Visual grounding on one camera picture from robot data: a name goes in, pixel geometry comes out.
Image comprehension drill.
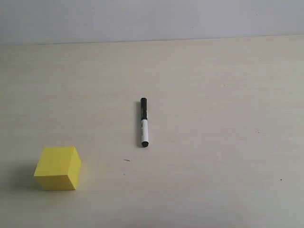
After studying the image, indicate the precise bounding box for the black and white marker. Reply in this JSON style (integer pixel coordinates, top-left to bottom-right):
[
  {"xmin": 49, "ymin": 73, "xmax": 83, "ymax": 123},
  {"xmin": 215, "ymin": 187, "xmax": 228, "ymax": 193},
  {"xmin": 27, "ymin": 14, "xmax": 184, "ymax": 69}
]
[{"xmin": 140, "ymin": 98, "xmax": 149, "ymax": 148}]

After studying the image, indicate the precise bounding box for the yellow cube block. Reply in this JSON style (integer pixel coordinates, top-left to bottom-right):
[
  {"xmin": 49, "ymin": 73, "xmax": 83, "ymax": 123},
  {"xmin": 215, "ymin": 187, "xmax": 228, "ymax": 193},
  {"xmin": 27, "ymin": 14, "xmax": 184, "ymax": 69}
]
[{"xmin": 34, "ymin": 146, "xmax": 82, "ymax": 191}]

